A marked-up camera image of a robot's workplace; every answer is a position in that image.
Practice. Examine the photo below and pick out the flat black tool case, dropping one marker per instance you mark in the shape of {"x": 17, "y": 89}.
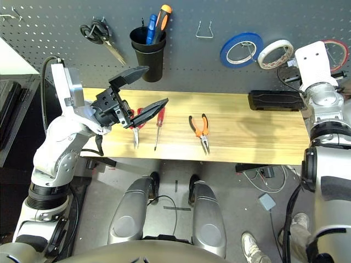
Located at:
{"x": 274, "y": 100}

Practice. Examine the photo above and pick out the blue tape roll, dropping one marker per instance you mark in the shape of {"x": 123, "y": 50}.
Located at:
{"x": 223, "y": 56}

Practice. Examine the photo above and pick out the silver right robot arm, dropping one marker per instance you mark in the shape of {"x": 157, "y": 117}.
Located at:
{"x": 326, "y": 104}

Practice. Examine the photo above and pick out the orange and black pliers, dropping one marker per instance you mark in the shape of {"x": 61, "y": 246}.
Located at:
{"x": 201, "y": 132}

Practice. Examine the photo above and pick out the silver robot leg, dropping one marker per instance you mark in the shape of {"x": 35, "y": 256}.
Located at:
{"x": 208, "y": 219}
{"x": 129, "y": 213}

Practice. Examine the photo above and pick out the large black ribbed case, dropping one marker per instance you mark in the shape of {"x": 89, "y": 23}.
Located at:
{"x": 8, "y": 109}

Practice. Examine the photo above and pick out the white tape roll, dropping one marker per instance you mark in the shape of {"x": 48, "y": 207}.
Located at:
{"x": 281, "y": 42}

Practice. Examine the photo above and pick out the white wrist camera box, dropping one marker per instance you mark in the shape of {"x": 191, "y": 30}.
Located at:
{"x": 59, "y": 82}
{"x": 312, "y": 63}

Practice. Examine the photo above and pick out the silver double-prong peg hook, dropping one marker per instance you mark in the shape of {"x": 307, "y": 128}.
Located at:
{"x": 6, "y": 17}

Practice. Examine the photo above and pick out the olive camouflage trouser leg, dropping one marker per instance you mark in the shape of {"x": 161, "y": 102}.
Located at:
{"x": 299, "y": 243}

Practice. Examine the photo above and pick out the black plastic cup holder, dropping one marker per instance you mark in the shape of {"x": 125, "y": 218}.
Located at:
{"x": 149, "y": 65}

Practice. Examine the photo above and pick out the silver right robot leg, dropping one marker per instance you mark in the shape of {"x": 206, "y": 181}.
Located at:
{"x": 208, "y": 219}

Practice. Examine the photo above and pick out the silver left robot leg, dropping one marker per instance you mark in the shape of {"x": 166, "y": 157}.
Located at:
{"x": 129, "y": 213}

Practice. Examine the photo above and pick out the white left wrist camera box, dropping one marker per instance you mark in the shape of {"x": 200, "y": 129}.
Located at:
{"x": 59, "y": 82}

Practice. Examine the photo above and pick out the short black floor tape strip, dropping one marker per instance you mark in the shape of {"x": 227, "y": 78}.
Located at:
{"x": 176, "y": 186}

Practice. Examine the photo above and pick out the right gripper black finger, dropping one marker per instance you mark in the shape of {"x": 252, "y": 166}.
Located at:
{"x": 338, "y": 74}
{"x": 290, "y": 75}

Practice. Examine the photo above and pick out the small grey floor pedal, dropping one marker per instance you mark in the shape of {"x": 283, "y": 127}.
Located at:
{"x": 267, "y": 202}

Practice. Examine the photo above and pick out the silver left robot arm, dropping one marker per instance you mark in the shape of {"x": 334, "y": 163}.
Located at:
{"x": 55, "y": 153}

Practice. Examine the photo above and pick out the black equipment trunk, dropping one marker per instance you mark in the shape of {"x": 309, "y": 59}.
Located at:
{"x": 16, "y": 175}

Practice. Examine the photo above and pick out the bystander's white sneaker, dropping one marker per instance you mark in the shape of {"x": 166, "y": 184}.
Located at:
{"x": 300, "y": 222}
{"x": 252, "y": 246}

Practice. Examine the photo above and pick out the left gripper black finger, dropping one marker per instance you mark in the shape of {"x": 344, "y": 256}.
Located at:
{"x": 149, "y": 112}
{"x": 131, "y": 75}

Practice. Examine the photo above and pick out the black table leg brace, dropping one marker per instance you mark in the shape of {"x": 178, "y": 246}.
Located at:
{"x": 105, "y": 162}

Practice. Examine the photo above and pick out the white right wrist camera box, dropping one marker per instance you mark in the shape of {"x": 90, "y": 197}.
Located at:
{"x": 312, "y": 63}

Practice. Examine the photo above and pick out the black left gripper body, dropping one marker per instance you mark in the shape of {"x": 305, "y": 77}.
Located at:
{"x": 108, "y": 105}

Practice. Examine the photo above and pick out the dark grey metal pegboard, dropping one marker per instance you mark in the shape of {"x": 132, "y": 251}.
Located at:
{"x": 192, "y": 54}

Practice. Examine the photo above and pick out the red tape roll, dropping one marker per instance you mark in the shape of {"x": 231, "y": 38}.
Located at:
{"x": 346, "y": 54}

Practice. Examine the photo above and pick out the long black floor tape strip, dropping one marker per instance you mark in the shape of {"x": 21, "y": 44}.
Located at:
{"x": 176, "y": 208}

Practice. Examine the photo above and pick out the orange and black screwdriver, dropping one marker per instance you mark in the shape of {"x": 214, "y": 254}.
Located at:
{"x": 164, "y": 16}

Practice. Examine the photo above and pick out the grey robot torso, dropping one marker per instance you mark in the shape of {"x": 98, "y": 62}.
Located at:
{"x": 137, "y": 253}

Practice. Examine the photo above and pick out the thin black hex key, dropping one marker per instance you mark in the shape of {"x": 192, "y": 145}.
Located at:
{"x": 142, "y": 22}

